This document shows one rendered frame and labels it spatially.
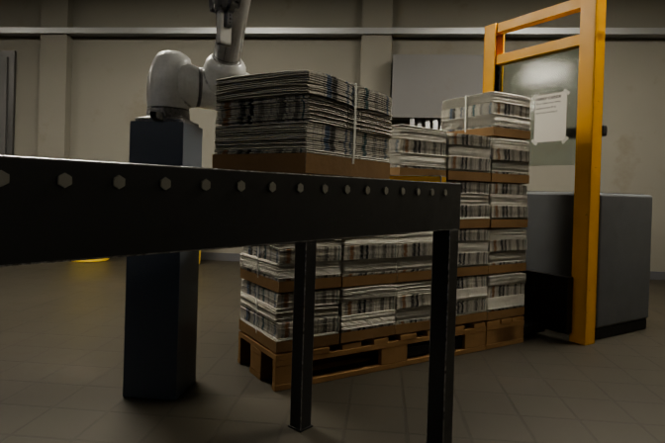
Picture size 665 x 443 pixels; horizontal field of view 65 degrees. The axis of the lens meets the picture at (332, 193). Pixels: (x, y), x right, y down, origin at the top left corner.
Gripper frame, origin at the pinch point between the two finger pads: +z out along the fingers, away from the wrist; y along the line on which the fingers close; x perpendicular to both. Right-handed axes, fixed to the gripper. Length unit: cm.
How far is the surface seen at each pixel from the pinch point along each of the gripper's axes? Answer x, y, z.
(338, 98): -21.5, -14.9, 13.1
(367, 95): -34.3, -13.5, 10.3
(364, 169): -34.1, -13.4, 28.8
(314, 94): -12.3, -15.7, 13.7
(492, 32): -243, 47, -68
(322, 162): -15.8, -15.5, 28.2
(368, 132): -35.5, -13.2, 19.3
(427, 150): -138, 29, 15
